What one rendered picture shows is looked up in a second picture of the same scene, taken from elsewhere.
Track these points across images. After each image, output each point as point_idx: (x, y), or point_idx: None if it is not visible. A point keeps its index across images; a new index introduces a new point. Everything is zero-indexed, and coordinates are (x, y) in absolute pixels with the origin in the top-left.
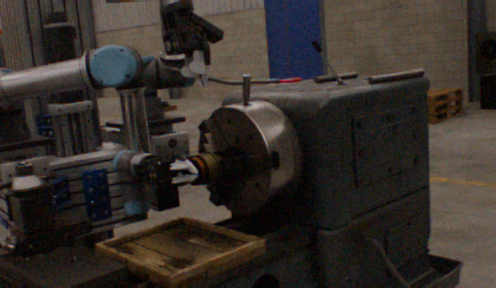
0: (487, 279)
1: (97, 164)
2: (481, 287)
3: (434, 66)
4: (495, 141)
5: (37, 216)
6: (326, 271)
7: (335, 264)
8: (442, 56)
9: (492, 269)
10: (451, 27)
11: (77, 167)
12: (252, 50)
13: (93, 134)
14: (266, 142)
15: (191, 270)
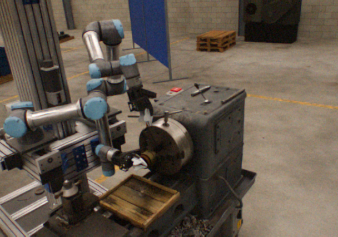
0: (256, 156)
1: (79, 143)
2: (254, 161)
3: (220, 14)
4: (253, 65)
5: (76, 205)
6: (203, 195)
7: (207, 191)
8: (224, 9)
9: (258, 150)
10: None
11: (70, 147)
12: (117, 1)
13: (73, 123)
14: (179, 147)
15: (152, 218)
